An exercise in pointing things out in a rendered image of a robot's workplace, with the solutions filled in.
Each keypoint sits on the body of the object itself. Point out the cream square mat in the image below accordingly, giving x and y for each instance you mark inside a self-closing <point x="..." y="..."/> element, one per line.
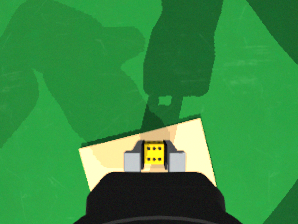
<point x="103" y="158"/>

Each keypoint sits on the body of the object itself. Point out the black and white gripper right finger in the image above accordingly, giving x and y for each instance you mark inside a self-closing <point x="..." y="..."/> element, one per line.
<point x="175" y="161"/>

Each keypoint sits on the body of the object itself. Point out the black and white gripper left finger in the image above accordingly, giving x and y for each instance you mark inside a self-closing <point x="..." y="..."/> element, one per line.
<point x="134" y="160"/>

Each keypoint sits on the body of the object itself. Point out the yellow die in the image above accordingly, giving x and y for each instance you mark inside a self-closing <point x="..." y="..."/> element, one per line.
<point x="154" y="152"/>

